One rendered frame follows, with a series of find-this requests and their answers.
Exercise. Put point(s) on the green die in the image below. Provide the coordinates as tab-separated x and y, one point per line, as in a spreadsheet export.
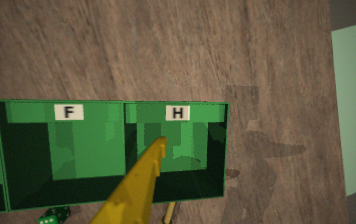
55	215

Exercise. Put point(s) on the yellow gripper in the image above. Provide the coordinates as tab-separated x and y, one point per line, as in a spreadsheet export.
131	201

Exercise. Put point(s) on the green rack of three bins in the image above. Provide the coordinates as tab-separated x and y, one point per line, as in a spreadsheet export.
57	153

